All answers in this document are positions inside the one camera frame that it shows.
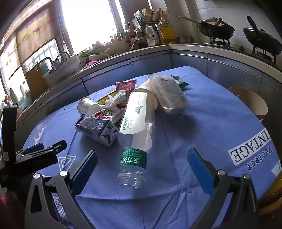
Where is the blue printed tablecloth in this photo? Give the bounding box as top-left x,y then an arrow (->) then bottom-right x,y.
22,65 -> 282,229

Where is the yellow stool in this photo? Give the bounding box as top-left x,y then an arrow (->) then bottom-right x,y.
259,174 -> 282,217

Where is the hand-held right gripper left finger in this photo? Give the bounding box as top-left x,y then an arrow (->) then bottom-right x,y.
24,150 -> 98,229

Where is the yellow flat box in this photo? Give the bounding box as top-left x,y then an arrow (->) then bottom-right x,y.
97,89 -> 117,106

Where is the red snack packet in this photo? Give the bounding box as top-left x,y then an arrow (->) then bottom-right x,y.
115,79 -> 137,98

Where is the person's left forearm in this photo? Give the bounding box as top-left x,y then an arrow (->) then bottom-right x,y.
0,191 -> 25,229

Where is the white yogurt cup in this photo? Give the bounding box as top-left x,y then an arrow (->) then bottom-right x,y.
77,97 -> 100,116

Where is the green packet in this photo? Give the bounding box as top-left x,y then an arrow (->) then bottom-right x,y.
172,75 -> 190,91

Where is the clear plastic bottle green label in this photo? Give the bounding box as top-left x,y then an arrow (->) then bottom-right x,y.
117,123 -> 155,189

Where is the white plastic jug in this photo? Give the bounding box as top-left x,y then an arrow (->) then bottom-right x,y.
144,25 -> 159,47

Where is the black wok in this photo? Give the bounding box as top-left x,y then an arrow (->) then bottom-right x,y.
176,16 -> 235,39

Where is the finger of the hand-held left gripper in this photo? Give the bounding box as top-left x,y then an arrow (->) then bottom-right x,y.
16,143 -> 44,156
14,140 -> 68,171

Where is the brown paper bag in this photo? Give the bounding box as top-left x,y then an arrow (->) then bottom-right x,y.
25,65 -> 49,98
228,87 -> 268,123

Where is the gas stove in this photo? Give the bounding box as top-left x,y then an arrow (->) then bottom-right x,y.
187,36 -> 282,69

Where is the large paper cup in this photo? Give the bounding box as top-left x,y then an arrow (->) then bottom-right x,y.
119,79 -> 159,135

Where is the white crumpled tissue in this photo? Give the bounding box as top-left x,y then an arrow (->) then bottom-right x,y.
104,90 -> 127,109

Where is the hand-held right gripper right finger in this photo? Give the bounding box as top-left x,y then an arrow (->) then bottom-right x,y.
187,148 -> 259,229

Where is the pile of snack bags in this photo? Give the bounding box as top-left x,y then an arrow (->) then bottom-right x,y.
133,7 -> 170,25

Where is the purple plastic bag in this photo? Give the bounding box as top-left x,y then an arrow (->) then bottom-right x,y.
85,60 -> 101,69

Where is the white basin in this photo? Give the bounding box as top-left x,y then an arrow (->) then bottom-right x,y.
48,54 -> 80,82

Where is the yellow cooking oil bottle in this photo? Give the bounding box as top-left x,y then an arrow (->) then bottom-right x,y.
157,16 -> 176,45

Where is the black frying pan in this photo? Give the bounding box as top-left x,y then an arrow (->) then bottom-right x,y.
243,15 -> 282,56

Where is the printed roller blind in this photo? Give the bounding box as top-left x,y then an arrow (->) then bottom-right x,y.
15,6 -> 56,65

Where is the curved metal faucet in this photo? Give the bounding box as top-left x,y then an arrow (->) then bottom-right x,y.
36,57 -> 54,71
56,51 -> 71,65

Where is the blue and white milk carton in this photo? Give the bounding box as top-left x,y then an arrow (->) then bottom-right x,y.
75,115 -> 119,147

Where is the red and white packet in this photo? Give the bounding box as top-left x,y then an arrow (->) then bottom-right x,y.
95,107 -> 125,125

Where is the clear plastic bag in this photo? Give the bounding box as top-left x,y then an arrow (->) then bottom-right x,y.
148,73 -> 191,114

